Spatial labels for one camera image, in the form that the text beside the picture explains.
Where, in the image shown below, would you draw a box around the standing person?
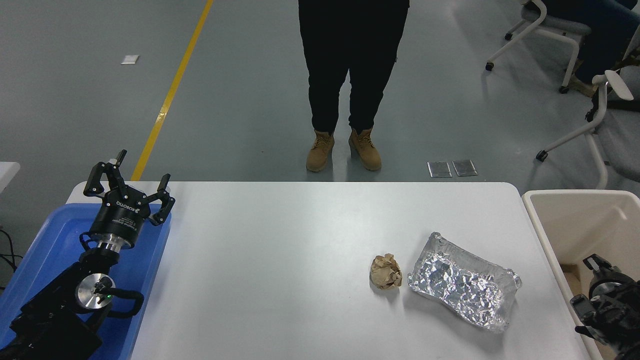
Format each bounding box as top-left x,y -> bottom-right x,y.
298,0 -> 411,173

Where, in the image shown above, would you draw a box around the black floor cables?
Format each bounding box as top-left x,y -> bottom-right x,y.
0,228 -> 24,292

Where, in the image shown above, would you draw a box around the blue plastic tray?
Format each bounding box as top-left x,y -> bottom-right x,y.
0,202 -> 173,360

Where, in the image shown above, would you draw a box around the silver foil tray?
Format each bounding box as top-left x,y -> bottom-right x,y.
407,231 -> 523,334

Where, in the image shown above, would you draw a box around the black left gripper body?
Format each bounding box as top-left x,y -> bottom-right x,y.
90,186 -> 151,249

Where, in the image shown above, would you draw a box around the brown cardboard piece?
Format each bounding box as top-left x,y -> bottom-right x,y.
560,264 -> 587,306

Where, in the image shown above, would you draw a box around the large pale bin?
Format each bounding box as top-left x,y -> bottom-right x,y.
522,189 -> 640,360

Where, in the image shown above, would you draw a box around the crumpled tan paper ball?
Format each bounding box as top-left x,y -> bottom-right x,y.
370,253 -> 403,290

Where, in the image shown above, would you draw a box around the silver floor plate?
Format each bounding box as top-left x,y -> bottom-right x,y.
452,159 -> 478,178
427,161 -> 453,179

